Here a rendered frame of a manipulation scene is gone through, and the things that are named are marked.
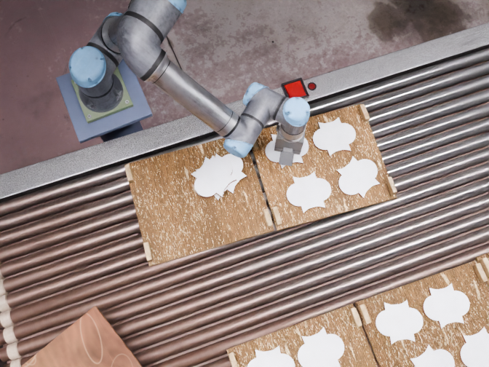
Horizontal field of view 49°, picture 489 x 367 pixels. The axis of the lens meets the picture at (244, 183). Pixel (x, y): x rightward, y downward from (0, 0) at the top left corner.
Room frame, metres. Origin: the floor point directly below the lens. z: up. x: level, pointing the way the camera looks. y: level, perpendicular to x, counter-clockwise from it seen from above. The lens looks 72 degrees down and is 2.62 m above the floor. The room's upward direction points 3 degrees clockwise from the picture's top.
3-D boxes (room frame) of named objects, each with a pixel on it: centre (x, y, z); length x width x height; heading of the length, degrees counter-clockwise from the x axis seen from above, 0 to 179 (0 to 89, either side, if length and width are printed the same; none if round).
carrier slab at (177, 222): (0.48, 0.15, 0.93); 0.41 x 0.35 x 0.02; 110
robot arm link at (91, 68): (0.85, 0.52, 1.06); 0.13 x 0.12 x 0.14; 154
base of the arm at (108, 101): (0.85, 0.52, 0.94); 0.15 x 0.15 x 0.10
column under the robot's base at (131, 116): (0.85, 0.52, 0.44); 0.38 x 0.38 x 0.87; 27
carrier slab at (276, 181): (0.61, -0.25, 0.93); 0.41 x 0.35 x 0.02; 109
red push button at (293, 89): (0.89, -0.16, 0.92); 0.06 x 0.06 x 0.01; 23
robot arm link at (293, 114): (0.66, -0.13, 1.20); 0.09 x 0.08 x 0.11; 64
